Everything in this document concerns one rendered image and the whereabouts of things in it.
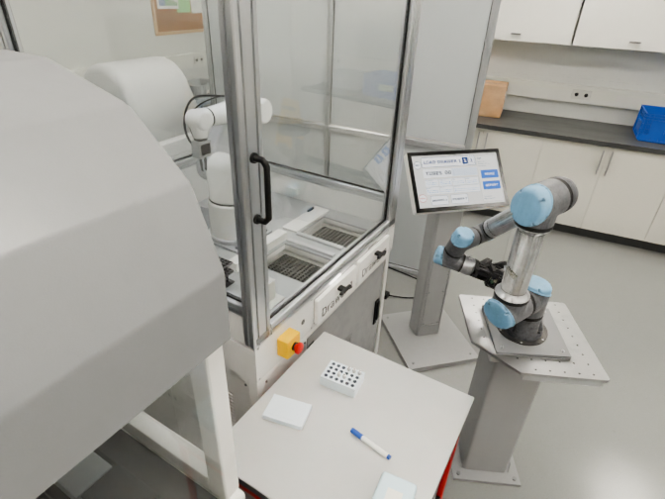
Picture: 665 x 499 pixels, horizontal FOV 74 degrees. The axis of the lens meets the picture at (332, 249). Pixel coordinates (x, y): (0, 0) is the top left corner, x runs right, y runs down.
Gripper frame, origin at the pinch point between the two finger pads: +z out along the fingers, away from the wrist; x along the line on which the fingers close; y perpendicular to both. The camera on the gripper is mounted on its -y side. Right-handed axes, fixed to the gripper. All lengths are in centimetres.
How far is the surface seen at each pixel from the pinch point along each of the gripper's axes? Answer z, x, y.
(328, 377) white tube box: -59, -33, 55
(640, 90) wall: 121, 96, -294
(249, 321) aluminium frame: -87, -15, 65
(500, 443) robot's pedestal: 22, -68, 13
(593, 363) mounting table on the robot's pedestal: 29.0, -11.2, 21.6
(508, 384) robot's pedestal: 9.2, -35.1, 17.9
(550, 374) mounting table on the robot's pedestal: 13.3, -16.2, 30.9
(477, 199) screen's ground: -17, 12, -58
